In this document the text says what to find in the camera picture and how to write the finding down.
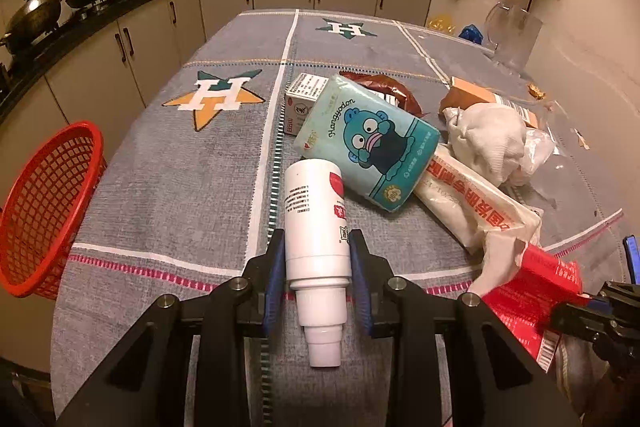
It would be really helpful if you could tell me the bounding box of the orange peel scrap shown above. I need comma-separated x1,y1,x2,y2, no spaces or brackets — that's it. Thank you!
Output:
527,82,546,101

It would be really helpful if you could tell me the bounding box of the orange cardboard box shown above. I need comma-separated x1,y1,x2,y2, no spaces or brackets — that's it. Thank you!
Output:
439,77,538,128

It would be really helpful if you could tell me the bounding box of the white plastic bottle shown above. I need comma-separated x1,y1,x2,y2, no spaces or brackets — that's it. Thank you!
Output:
283,159,352,369

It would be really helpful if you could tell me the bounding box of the teal tissue pack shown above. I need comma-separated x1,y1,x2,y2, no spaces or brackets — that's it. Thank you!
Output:
294,75,440,212

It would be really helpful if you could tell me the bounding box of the white cloth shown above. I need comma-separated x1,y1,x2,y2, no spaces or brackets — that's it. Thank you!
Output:
442,103,555,186

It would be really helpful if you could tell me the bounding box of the lidded steel wok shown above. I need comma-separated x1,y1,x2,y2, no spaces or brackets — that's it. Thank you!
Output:
1,0,62,56

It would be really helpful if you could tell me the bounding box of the grey star tablecloth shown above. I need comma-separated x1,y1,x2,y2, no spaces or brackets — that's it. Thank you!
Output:
51,9,638,426

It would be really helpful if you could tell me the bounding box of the red plastic basket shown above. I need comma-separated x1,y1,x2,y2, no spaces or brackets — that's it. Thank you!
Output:
1,121,106,300

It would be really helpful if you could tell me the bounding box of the red paper package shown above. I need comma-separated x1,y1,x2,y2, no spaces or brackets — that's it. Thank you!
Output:
482,239,588,371

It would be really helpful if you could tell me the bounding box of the small white carton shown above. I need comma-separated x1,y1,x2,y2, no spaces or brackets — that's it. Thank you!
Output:
284,72,328,136

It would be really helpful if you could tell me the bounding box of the white orange long wrapper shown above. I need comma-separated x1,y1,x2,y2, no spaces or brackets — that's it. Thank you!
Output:
413,144,542,297

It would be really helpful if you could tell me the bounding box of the brown snack wrapper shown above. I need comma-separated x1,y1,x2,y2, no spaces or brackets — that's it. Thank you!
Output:
340,70,425,118

